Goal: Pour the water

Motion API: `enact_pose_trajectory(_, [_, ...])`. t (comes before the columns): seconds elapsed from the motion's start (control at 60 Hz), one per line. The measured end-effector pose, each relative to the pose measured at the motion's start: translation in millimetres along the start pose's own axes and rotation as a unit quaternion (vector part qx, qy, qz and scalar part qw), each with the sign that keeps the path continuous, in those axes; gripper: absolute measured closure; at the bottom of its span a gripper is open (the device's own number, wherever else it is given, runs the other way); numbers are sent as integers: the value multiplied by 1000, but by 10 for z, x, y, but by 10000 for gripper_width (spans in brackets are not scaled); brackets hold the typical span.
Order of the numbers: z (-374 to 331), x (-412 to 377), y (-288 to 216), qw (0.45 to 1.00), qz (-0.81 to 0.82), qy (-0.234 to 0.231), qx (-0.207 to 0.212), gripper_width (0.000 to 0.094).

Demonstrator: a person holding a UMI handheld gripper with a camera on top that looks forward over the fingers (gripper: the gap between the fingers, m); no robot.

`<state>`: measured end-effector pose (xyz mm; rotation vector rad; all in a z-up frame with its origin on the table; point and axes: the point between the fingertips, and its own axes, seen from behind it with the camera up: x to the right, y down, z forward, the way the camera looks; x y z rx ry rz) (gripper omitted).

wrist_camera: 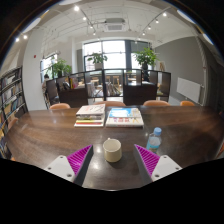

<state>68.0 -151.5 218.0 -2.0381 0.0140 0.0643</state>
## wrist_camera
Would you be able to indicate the clear water bottle blue cap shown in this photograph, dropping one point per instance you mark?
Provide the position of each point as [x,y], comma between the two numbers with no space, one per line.
[154,141]

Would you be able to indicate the tall dark bookshelf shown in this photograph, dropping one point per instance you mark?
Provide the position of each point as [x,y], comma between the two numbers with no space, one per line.
[11,100]

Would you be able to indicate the leafy potted plant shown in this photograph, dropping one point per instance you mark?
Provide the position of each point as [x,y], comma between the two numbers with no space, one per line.
[60,67]

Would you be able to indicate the stack of books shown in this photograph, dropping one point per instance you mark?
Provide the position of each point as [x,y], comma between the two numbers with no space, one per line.
[90,115]

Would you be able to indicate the ceiling air conditioner unit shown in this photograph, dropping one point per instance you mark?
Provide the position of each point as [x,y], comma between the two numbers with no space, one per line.
[115,25]

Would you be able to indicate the white wall board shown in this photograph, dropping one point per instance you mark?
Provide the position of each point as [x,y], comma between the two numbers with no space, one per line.
[189,89]

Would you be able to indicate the group of ceiling lights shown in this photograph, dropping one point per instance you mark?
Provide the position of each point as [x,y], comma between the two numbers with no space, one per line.
[76,8]

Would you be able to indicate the small potted plant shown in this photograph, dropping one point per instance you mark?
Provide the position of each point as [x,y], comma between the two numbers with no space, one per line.
[97,59]

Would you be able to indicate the large blue-covered book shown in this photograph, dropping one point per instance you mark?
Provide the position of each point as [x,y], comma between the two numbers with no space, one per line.
[124,118]

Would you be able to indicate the large bushy potted plant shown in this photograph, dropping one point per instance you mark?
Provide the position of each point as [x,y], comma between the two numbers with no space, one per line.
[145,56]

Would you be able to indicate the person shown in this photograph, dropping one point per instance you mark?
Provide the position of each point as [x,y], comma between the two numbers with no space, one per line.
[45,81]

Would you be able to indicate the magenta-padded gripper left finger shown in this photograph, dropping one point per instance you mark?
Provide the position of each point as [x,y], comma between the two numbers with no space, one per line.
[61,166]

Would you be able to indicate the dark low shelf unit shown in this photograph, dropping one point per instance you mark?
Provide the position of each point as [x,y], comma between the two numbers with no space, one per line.
[140,95]

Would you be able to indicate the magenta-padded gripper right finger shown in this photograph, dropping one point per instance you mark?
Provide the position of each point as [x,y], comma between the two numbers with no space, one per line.
[165,166]

